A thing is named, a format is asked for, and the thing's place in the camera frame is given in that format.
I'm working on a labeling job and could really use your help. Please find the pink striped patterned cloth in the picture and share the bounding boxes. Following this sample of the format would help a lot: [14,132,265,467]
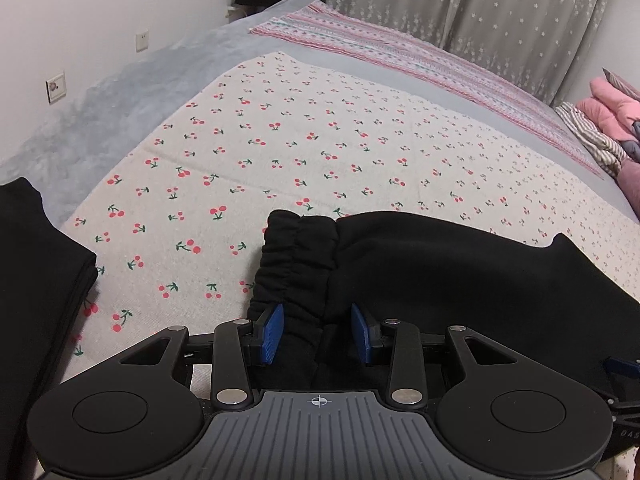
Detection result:
[249,0,609,179]

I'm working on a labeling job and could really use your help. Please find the brown striped cloth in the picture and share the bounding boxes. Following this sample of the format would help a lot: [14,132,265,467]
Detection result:
[555,101,632,179]

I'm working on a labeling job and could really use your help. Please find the mauve cloth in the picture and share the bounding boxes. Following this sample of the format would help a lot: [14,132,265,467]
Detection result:
[618,159,640,204]

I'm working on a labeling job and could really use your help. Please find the black pants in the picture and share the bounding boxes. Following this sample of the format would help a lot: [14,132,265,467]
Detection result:
[249,209,640,401]

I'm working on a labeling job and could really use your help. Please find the cherry print bed sheet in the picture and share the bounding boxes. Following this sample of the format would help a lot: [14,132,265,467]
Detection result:
[57,50,640,480]

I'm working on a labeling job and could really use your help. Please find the folded black cloth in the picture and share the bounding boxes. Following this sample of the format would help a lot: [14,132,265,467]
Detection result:
[0,177,99,480]

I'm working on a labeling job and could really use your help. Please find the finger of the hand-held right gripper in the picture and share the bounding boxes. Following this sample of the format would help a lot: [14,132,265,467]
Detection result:
[602,356,640,377]

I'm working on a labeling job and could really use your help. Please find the pile of pink clothes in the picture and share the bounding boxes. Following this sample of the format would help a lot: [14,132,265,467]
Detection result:
[575,67,640,162]

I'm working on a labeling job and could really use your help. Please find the grey star print curtain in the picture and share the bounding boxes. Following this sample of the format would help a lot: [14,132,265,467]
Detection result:
[324,0,640,107]

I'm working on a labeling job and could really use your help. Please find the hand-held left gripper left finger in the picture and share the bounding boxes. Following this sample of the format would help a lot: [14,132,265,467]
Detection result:
[120,304,286,409]

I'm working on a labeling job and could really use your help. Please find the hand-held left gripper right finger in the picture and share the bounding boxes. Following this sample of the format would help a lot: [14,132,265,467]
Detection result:
[350,303,522,407]

